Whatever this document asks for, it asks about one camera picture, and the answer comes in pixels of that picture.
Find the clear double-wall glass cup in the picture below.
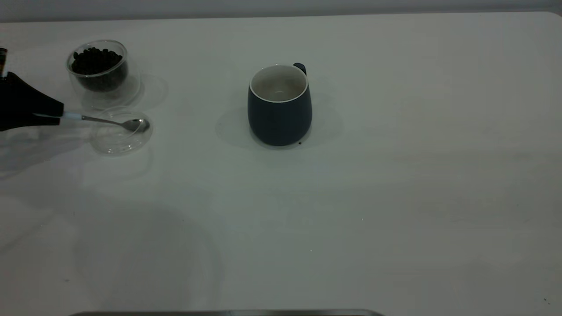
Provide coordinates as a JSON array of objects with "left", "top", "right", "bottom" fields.
[{"left": 66, "top": 39, "right": 142, "bottom": 109}]

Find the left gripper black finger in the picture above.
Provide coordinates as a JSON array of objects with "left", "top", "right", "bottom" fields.
[
  {"left": 0, "top": 116, "right": 60, "bottom": 132},
  {"left": 0, "top": 72, "right": 65, "bottom": 119}
]

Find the metal spoon light blue handle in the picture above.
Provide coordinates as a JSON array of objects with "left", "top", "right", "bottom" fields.
[{"left": 33, "top": 112, "right": 150, "bottom": 133}]

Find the dark blue ceramic mug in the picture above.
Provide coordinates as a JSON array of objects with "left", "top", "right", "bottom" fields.
[{"left": 247, "top": 63, "right": 313, "bottom": 147}]

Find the dark coffee beans heap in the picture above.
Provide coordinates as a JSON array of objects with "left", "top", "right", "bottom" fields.
[{"left": 71, "top": 47, "right": 129, "bottom": 92}]

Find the clear round glass lid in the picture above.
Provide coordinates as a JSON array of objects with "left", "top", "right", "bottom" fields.
[{"left": 90, "top": 106, "right": 153, "bottom": 155}]

